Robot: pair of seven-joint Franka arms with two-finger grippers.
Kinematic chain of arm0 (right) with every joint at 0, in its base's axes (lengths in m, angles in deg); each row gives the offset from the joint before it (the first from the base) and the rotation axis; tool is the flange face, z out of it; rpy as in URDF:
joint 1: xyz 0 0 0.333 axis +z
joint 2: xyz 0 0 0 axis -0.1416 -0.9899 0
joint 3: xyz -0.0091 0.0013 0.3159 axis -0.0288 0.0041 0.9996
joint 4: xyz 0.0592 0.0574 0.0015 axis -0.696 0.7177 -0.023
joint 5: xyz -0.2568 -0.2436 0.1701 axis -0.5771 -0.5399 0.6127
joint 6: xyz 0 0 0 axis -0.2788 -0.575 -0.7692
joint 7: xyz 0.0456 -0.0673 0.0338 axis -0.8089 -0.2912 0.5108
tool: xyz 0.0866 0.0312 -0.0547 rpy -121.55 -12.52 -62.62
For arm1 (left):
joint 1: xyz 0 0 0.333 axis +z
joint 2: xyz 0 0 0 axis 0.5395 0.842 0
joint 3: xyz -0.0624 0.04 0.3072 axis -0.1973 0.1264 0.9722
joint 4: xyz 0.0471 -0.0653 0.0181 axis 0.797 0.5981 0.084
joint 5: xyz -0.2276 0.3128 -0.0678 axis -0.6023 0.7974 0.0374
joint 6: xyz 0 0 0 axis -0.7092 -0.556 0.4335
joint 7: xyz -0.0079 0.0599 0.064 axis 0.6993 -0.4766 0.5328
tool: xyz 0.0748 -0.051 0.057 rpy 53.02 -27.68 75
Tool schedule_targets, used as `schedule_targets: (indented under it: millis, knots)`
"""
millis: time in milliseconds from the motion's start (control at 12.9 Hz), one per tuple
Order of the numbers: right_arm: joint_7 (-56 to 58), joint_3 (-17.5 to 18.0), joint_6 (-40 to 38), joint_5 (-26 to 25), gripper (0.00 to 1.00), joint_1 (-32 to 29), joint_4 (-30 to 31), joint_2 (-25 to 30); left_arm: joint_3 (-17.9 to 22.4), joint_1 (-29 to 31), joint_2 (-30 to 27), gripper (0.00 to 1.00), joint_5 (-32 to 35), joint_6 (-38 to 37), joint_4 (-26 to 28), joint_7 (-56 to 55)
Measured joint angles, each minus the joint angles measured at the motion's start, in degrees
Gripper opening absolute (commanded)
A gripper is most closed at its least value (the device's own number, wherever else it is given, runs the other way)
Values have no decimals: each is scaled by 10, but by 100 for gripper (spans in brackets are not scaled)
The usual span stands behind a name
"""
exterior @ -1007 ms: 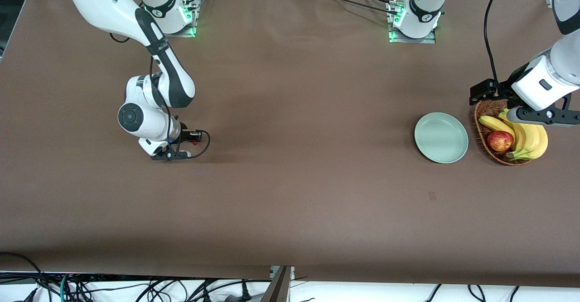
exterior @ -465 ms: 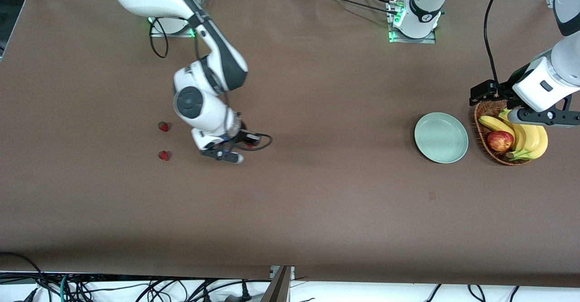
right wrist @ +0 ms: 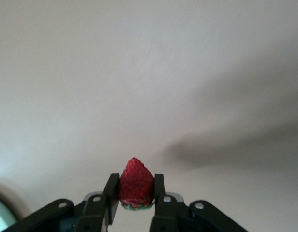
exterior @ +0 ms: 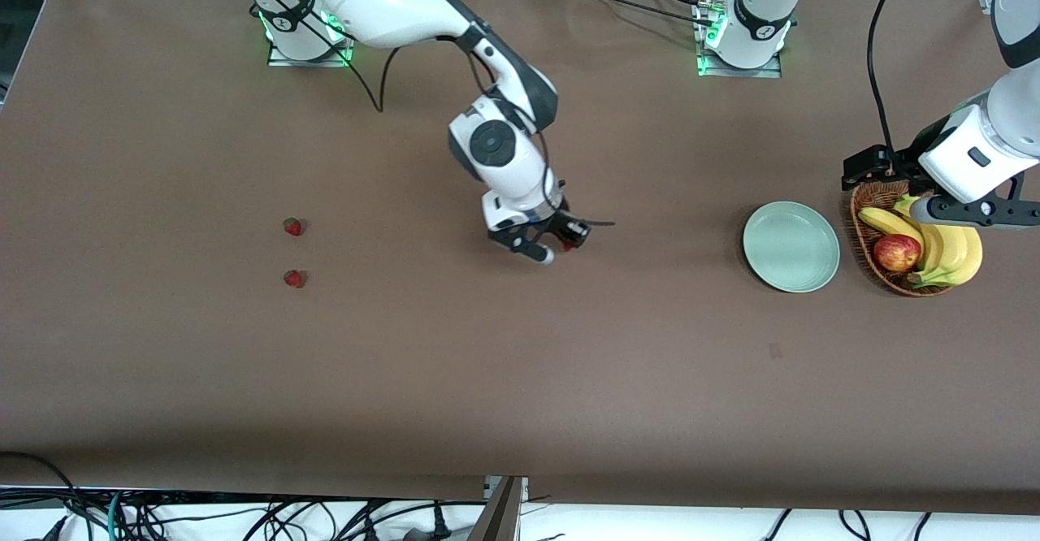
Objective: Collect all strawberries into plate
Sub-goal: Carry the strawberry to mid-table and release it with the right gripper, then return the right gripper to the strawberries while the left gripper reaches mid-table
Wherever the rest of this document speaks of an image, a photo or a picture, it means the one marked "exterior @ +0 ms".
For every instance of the light green round plate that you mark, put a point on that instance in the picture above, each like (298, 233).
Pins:
(792, 248)

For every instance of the red yellow apple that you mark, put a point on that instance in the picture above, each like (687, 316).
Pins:
(896, 253)

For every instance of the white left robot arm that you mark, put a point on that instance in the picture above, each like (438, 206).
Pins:
(764, 5)

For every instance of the brown wooden post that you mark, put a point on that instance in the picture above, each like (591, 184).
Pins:
(500, 517)

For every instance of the yellow banana bunch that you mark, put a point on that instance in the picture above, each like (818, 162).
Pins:
(959, 257)

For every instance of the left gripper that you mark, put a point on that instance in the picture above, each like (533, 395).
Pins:
(907, 164)

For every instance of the brown wicker basket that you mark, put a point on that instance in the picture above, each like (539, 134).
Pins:
(873, 196)

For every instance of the brown table cover sheet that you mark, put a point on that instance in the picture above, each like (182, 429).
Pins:
(520, 362)

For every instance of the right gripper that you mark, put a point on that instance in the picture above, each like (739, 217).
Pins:
(564, 227)

